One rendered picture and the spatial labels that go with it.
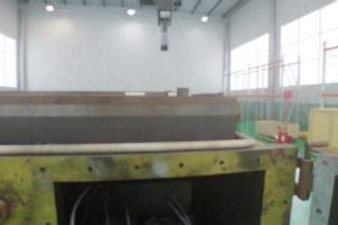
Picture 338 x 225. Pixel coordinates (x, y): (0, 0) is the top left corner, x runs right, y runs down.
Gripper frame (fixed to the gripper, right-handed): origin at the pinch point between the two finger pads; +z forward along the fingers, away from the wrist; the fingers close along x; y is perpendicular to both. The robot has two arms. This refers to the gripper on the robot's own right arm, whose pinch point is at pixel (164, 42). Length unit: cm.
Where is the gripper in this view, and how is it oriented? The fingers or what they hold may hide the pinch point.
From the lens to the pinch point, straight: 66.2
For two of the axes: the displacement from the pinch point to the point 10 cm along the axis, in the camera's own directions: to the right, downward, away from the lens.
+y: 10.0, 0.1, 0.5
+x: -0.5, -0.8, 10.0
